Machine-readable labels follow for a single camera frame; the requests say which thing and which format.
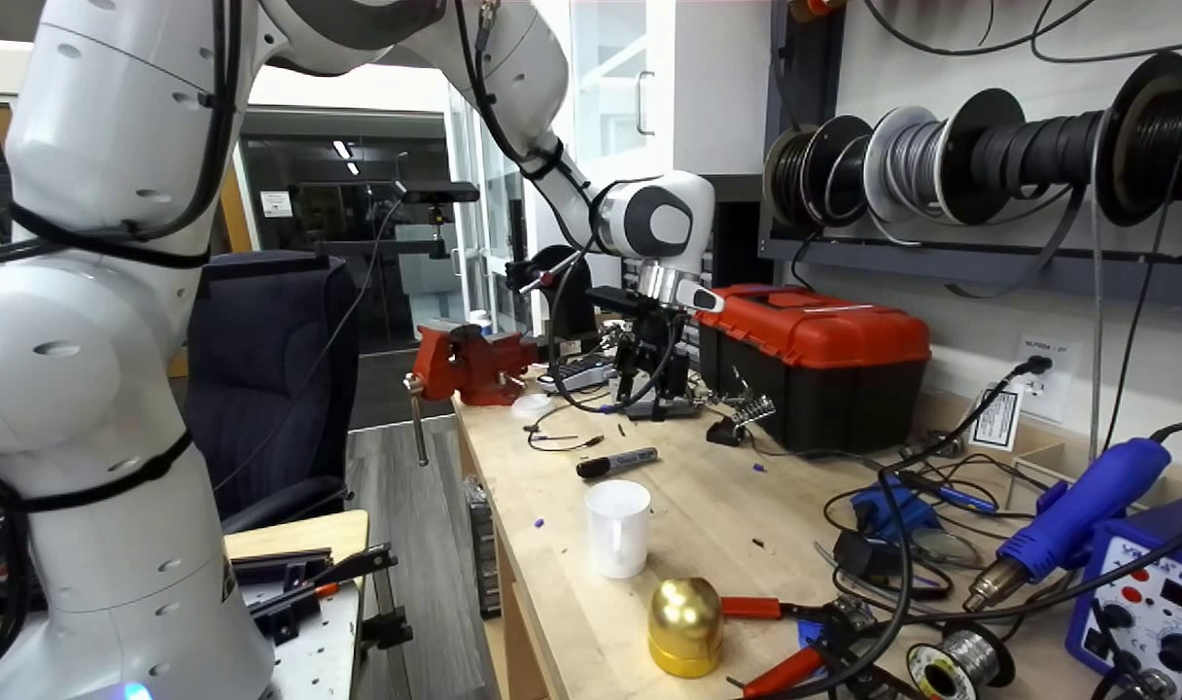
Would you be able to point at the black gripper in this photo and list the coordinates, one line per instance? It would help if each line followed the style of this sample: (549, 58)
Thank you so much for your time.
(643, 334)

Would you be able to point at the black marker pen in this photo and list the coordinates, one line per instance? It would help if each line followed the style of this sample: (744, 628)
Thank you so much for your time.
(617, 464)

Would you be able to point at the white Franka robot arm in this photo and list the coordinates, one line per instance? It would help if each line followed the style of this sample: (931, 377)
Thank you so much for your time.
(87, 391)

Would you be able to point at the white mug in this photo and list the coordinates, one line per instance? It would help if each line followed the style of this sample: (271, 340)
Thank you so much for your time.
(617, 528)

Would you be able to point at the metal helping hands stand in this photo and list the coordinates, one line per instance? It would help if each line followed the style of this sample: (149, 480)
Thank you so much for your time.
(744, 423)

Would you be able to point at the black device with red stripe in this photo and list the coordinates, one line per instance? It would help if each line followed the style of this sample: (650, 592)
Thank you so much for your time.
(546, 296)

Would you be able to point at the red and black toolbox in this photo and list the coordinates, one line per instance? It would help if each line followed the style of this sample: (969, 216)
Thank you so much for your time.
(809, 364)

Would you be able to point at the red bench vise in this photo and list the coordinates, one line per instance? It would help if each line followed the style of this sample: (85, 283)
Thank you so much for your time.
(476, 364)

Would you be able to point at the gold dome bell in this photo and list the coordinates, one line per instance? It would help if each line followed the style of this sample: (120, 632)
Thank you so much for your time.
(682, 628)

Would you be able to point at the white label card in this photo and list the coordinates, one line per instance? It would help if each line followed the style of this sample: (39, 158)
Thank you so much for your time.
(996, 423)

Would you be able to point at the grey spool rack shelf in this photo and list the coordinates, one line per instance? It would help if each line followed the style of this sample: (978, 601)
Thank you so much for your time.
(983, 268)

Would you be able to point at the black office chair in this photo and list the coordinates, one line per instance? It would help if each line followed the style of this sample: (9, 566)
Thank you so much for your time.
(266, 377)

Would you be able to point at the black bar clamp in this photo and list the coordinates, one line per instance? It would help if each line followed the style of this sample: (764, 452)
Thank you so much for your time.
(311, 587)

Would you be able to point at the wooden side table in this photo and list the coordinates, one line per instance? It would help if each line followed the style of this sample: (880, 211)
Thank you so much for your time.
(311, 624)

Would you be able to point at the blue hot air gun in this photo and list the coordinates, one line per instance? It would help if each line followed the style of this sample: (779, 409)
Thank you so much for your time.
(1083, 509)

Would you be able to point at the blue soldering station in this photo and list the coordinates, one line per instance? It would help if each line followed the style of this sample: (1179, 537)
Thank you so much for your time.
(1155, 598)

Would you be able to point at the white wall power outlet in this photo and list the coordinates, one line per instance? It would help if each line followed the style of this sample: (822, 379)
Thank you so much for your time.
(1044, 373)

